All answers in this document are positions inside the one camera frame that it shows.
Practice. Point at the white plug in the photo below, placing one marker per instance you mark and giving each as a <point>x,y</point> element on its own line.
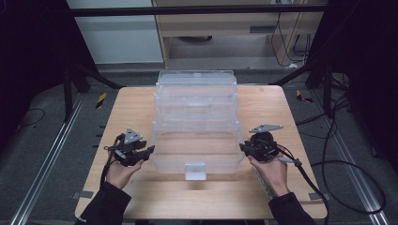
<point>293,65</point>

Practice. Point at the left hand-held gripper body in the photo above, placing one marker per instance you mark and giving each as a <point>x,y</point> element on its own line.
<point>128,146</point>

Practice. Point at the light wooden desk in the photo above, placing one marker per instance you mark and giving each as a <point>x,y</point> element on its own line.
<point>219,23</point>

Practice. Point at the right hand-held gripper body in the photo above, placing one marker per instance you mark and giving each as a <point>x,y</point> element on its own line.
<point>264,146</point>

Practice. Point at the clear plastic storage box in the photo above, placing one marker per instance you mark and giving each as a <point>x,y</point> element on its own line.
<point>197,103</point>

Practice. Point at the black horizontal bar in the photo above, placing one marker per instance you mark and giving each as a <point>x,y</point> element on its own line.
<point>187,11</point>

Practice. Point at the grey tape piece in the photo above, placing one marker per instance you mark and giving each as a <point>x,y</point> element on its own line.
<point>317,196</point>
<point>83,194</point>

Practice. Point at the person's left hand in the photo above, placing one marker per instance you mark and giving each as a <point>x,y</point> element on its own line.
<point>120,175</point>

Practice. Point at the person's right hand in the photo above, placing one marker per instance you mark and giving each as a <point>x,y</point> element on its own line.
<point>275,175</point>

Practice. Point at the aluminium floor rail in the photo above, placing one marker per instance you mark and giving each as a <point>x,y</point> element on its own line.
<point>350,159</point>
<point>47,162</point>

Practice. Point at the yellow black tape strip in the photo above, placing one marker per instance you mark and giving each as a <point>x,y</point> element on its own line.
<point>303,97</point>
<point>100,100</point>

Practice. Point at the black metal stand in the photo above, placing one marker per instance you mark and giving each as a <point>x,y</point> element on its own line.
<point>327,87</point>
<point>67,93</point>

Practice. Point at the white cabinet panel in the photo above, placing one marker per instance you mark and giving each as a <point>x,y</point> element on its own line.
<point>119,40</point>

